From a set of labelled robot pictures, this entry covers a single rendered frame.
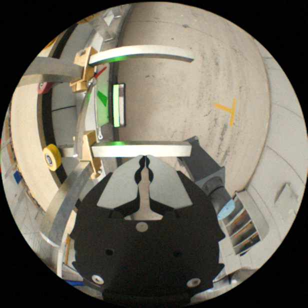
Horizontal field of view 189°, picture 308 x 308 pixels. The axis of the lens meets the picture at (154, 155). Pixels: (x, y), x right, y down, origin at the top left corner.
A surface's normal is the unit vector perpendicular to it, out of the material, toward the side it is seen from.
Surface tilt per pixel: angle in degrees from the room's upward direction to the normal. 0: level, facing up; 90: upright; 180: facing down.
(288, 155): 90
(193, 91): 0
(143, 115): 0
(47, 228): 90
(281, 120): 90
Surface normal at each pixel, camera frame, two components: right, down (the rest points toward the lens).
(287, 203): -0.99, -0.06
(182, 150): 0.05, 0.46
